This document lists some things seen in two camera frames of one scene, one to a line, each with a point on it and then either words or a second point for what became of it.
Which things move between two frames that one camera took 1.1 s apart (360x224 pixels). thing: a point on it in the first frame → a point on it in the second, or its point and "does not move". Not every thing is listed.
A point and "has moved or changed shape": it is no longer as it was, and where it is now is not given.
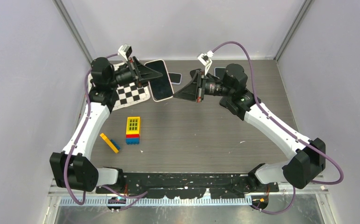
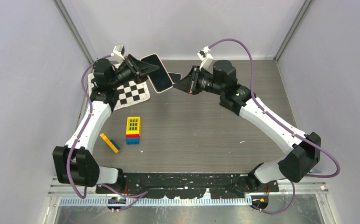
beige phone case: [162, 87] has moved or changed shape
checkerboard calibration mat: [127, 94] does not move
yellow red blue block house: [133, 130] does not move
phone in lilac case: [176, 78] does not move
